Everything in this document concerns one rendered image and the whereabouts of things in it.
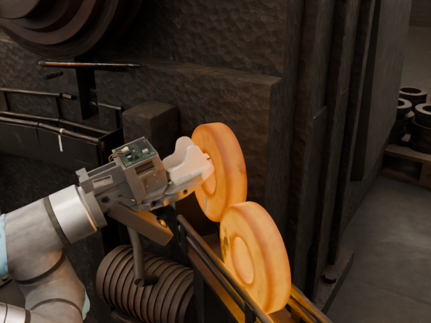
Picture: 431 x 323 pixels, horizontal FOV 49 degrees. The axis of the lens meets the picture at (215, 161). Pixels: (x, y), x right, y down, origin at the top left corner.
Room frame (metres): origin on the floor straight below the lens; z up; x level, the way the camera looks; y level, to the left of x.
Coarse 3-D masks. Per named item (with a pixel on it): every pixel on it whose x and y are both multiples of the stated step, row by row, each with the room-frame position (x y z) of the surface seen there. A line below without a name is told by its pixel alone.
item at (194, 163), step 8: (192, 152) 0.62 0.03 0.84; (200, 152) 0.63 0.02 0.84; (184, 160) 0.62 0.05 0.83; (192, 160) 0.62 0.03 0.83; (200, 160) 0.63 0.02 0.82; (208, 160) 0.65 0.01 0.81; (176, 168) 0.61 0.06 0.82; (184, 168) 0.62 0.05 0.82; (192, 168) 0.62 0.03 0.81; (200, 168) 0.63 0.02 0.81; (208, 168) 0.63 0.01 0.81; (176, 176) 0.61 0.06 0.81; (184, 176) 0.62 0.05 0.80; (192, 176) 0.62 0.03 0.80; (176, 184) 0.61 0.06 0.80
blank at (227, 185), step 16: (208, 128) 0.66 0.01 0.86; (224, 128) 0.66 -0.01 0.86; (208, 144) 0.65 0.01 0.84; (224, 144) 0.62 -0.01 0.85; (224, 160) 0.60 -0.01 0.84; (240, 160) 0.61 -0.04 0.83; (208, 176) 0.68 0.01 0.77; (224, 176) 0.60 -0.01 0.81; (240, 176) 0.60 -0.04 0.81; (208, 192) 0.65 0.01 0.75; (224, 192) 0.59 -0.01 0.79; (240, 192) 0.59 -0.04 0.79; (208, 208) 0.64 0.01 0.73; (224, 208) 0.59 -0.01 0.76
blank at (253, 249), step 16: (240, 208) 0.54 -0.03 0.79; (256, 208) 0.54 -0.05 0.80; (224, 224) 0.58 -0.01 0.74; (240, 224) 0.53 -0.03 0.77; (256, 224) 0.51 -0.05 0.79; (272, 224) 0.51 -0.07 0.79; (224, 240) 0.58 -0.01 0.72; (240, 240) 0.56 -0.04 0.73; (256, 240) 0.49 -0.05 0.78; (272, 240) 0.49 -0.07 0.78; (224, 256) 0.58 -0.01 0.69; (240, 256) 0.56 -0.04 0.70; (256, 256) 0.49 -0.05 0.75; (272, 256) 0.47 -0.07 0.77; (240, 272) 0.54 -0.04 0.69; (256, 272) 0.49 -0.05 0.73; (272, 272) 0.46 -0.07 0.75; (288, 272) 0.47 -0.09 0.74; (256, 288) 0.49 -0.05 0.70; (272, 288) 0.46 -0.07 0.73; (288, 288) 0.47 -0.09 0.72; (272, 304) 0.46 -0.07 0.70
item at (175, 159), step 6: (180, 138) 0.66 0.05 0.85; (186, 138) 0.66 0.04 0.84; (180, 144) 0.66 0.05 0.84; (186, 144) 0.66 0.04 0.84; (192, 144) 0.66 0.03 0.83; (180, 150) 0.66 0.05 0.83; (168, 156) 0.65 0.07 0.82; (174, 156) 0.65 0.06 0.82; (180, 156) 0.65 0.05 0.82; (168, 162) 0.65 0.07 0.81; (174, 162) 0.65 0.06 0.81; (180, 162) 0.65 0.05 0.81; (168, 168) 0.65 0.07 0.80; (168, 174) 0.65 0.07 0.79
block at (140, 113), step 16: (128, 112) 0.90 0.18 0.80; (144, 112) 0.90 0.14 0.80; (160, 112) 0.90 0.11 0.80; (176, 112) 0.94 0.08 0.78; (128, 128) 0.90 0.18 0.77; (144, 128) 0.87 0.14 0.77; (160, 128) 0.89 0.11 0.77; (176, 128) 0.94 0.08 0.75; (160, 144) 0.89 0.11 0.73; (160, 208) 0.88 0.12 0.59
